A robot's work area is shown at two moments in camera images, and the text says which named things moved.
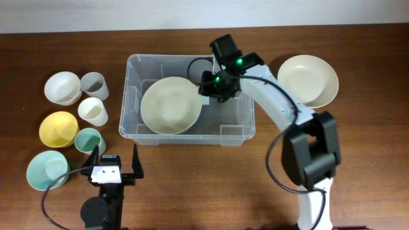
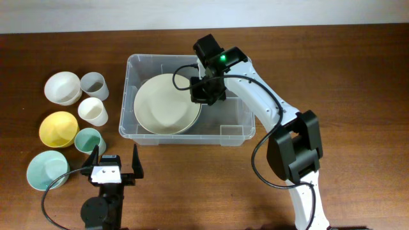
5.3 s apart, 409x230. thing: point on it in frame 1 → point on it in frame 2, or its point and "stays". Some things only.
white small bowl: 63,88 stays
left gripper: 136,165 stays
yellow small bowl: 59,130 stays
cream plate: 312,80 → 162,108
